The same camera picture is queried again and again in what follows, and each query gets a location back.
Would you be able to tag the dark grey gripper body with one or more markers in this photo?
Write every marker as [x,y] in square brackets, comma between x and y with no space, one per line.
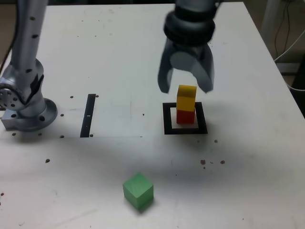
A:
[188,47]

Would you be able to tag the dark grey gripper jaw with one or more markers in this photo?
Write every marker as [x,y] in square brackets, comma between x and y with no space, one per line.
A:
[164,74]

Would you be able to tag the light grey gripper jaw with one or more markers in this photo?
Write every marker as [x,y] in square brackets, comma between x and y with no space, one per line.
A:
[183,60]

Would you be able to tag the yellow cube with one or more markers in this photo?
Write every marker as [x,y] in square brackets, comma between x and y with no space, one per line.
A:
[186,100]

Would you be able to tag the red cube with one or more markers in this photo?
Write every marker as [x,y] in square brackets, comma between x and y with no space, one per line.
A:
[184,118]

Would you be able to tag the green cube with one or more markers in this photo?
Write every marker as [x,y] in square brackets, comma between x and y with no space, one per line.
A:
[138,190]

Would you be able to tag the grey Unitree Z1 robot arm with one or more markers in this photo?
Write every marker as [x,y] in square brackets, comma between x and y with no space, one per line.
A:
[26,35]

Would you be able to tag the black tape square outline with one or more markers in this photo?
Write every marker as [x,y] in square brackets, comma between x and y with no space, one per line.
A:
[166,128]

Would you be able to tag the black tape strip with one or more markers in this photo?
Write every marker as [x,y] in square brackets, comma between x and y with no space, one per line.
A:
[87,114]

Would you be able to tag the aluminium rail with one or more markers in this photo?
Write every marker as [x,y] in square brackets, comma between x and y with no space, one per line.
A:
[287,68]

